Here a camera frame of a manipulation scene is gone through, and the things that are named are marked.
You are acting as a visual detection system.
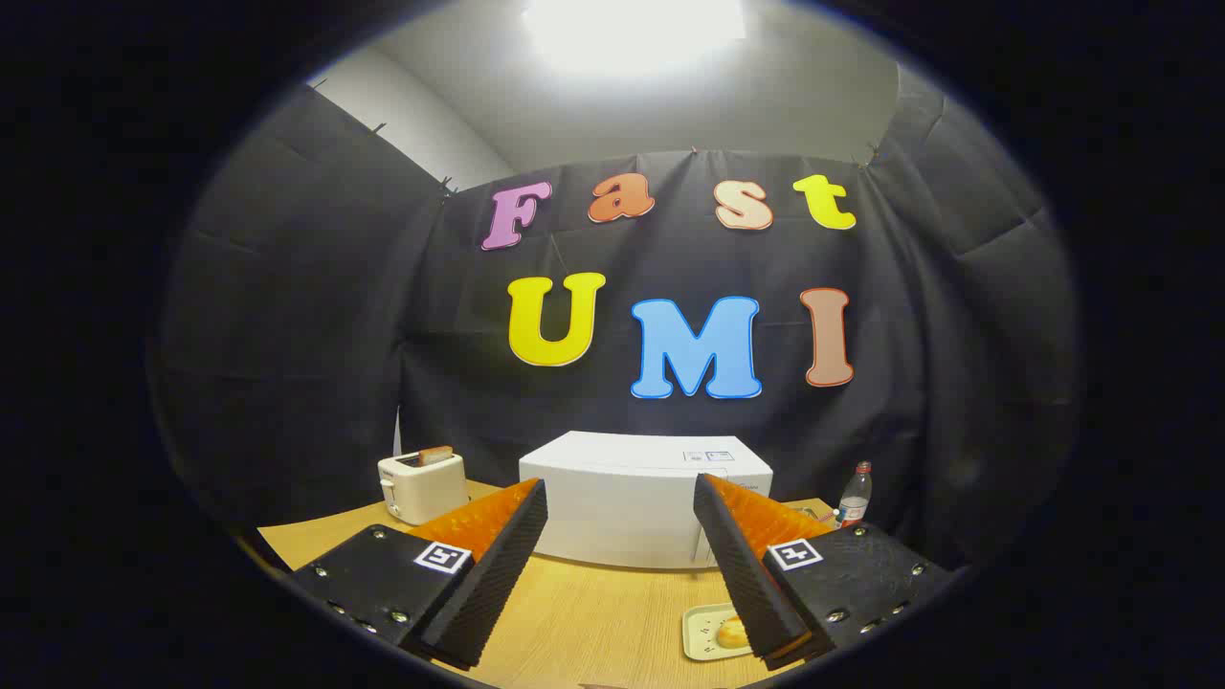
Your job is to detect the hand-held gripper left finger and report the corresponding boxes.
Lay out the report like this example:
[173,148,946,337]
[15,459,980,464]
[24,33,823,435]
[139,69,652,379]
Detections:
[287,477,549,671]

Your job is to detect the black backdrop cloth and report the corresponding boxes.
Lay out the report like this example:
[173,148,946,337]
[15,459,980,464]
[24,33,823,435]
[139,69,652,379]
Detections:
[153,62,1082,575]

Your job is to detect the cream toaster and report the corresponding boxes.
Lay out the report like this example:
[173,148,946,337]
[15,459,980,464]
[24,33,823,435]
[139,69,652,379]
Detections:
[377,450,470,526]

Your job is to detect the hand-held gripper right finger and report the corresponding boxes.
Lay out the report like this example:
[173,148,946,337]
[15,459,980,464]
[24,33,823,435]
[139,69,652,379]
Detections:
[693,472,958,671]

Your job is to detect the white microwave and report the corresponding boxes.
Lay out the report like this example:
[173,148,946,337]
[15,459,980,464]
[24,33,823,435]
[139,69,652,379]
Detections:
[519,431,773,571]

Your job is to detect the ceiling light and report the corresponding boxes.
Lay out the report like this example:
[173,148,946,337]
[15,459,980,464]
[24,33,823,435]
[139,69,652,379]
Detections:
[522,0,747,78]

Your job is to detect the clear bottle with red label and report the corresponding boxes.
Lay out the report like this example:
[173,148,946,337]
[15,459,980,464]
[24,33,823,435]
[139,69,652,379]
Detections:
[837,461,874,529]

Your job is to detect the white rectangular tray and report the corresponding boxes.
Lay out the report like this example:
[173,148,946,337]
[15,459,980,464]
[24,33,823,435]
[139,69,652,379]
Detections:
[681,603,757,663]

